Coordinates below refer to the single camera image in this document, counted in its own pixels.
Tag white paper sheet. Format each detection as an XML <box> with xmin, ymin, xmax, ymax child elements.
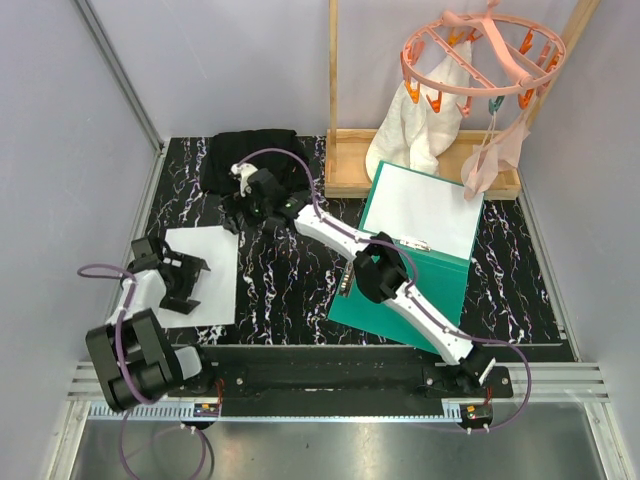
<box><xmin>158</xmin><ymin>226</ymin><xmax>239</xmax><ymax>328</ymax></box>
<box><xmin>360</xmin><ymin>162</ymin><xmax>484</xmax><ymax>262</ymax></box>

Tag green file folder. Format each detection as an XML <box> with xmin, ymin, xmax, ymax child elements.
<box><xmin>327</xmin><ymin>159</ymin><xmax>486</xmax><ymax>354</ymax></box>

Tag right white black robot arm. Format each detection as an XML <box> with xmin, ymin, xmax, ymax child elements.
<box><xmin>230</xmin><ymin>162</ymin><xmax>496</xmax><ymax>397</ymax></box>

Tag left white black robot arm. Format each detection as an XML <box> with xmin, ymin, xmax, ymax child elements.
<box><xmin>78</xmin><ymin>236</ymin><xmax>216</xmax><ymax>413</ymax></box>

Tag metal folder binding clasp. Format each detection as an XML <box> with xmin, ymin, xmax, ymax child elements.
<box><xmin>399</xmin><ymin>237</ymin><xmax>431</xmax><ymax>252</ymax></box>

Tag black folded cloth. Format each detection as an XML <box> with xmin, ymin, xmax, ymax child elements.
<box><xmin>199</xmin><ymin>129</ymin><xmax>309</xmax><ymax>198</ymax></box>

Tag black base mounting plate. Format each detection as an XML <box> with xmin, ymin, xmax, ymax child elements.
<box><xmin>172</xmin><ymin>346</ymin><xmax>514</xmax><ymax>421</ymax></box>

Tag white hanging towel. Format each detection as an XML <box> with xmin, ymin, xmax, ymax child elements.
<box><xmin>364</xmin><ymin>39</ymin><xmax>475</xmax><ymax>176</ymax></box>

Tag pink hanging mesh cloth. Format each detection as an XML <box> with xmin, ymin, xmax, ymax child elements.
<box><xmin>461</xmin><ymin>112</ymin><xmax>530</xmax><ymax>201</ymax></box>

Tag pink round clip hanger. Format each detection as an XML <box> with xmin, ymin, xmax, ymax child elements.
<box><xmin>400</xmin><ymin>1</ymin><xmax>569</xmax><ymax>117</ymax></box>

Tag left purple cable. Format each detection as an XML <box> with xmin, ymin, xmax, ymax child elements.
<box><xmin>77</xmin><ymin>263</ymin><xmax>216</xmax><ymax>480</ymax></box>

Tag wooden rack frame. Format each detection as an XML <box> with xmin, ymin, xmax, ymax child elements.
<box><xmin>325</xmin><ymin>0</ymin><xmax>600</xmax><ymax>198</ymax></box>

